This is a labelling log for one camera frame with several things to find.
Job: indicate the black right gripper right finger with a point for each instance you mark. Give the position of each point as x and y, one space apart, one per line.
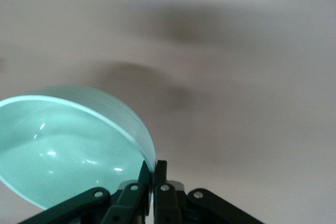
165 205

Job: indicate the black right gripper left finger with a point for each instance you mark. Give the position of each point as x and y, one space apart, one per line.
131 203

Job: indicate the mint green bowl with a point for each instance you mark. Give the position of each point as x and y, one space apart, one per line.
65 142

